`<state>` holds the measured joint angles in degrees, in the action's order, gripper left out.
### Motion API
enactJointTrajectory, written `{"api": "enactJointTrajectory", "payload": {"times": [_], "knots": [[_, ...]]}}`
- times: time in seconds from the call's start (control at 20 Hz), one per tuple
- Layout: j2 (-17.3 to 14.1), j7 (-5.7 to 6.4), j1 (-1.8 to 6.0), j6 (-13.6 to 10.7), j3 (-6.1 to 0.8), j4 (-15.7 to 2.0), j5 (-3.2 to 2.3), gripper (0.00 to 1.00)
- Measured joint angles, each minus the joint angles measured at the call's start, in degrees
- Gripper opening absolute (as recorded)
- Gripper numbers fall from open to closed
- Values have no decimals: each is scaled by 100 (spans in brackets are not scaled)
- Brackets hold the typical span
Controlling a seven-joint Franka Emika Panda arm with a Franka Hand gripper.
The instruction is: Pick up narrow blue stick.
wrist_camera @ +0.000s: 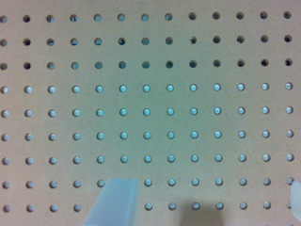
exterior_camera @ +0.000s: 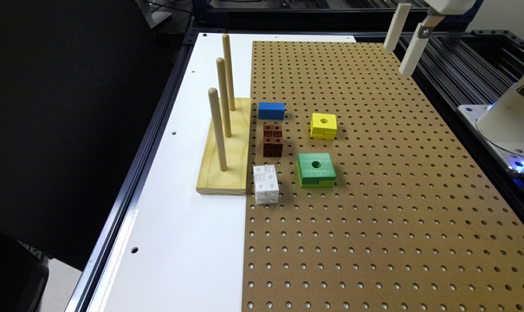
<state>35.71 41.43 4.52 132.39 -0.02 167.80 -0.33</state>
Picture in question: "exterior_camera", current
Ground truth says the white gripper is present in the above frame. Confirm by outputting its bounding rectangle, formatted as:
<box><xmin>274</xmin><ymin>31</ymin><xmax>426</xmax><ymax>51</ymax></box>
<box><xmin>383</xmin><ymin>0</ymin><xmax>475</xmax><ymax>75</ymax></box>

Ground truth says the narrow blue block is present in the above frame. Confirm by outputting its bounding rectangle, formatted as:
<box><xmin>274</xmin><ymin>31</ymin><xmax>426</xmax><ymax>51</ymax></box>
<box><xmin>258</xmin><ymin>102</ymin><xmax>285</xmax><ymax>120</ymax></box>

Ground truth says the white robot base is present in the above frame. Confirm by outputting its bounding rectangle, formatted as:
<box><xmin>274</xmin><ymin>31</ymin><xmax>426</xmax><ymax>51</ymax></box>
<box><xmin>458</xmin><ymin>75</ymin><xmax>524</xmax><ymax>175</ymax></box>

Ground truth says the yellow block with hole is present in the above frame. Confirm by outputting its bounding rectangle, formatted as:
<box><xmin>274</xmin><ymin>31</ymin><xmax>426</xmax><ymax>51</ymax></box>
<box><xmin>310</xmin><ymin>113</ymin><xmax>337</xmax><ymax>140</ymax></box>

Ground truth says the green block with hole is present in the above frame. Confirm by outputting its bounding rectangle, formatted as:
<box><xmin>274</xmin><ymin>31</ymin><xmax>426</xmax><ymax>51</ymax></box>
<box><xmin>296</xmin><ymin>153</ymin><xmax>336</xmax><ymax>188</ymax></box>

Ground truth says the brown studded block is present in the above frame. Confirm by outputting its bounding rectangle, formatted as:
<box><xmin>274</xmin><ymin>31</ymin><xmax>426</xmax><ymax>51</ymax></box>
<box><xmin>262</xmin><ymin>125</ymin><xmax>283</xmax><ymax>157</ymax></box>

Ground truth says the brown pegboard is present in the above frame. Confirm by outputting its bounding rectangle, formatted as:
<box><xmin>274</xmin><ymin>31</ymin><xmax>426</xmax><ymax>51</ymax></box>
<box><xmin>242</xmin><ymin>41</ymin><xmax>524</xmax><ymax>311</ymax></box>

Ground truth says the rear wooden peg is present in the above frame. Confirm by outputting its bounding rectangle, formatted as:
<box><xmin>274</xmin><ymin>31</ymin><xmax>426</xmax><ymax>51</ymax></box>
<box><xmin>222</xmin><ymin>33</ymin><xmax>236</xmax><ymax>111</ymax></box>

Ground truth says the wooden peg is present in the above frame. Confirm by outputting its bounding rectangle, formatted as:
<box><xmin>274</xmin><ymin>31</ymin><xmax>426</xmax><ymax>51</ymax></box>
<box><xmin>222</xmin><ymin>33</ymin><xmax>236</xmax><ymax>111</ymax></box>
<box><xmin>217</xmin><ymin>57</ymin><xmax>232</xmax><ymax>138</ymax></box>
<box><xmin>208</xmin><ymin>88</ymin><xmax>228</xmax><ymax>172</ymax></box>

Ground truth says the middle wooden peg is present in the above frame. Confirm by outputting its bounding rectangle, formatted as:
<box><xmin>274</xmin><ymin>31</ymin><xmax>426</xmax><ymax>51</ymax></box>
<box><xmin>217</xmin><ymin>57</ymin><xmax>232</xmax><ymax>138</ymax></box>

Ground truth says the front wooden peg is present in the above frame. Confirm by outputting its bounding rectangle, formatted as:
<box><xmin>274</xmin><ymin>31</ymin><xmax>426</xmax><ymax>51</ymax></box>
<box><xmin>208</xmin><ymin>88</ymin><xmax>228</xmax><ymax>172</ymax></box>

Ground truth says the white studded block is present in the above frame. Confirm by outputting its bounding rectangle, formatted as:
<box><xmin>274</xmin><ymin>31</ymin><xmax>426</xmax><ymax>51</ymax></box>
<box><xmin>253</xmin><ymin>165</ymin><xmax>279</xmax><ymax>205</ymax></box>

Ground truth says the wooden peg base board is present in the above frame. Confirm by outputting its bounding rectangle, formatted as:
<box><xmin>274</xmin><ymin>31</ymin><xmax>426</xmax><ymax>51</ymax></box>
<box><xmin>196</xmin><ymin>98</ymin><xmax>252</xmax><ymax>195</ymax></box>

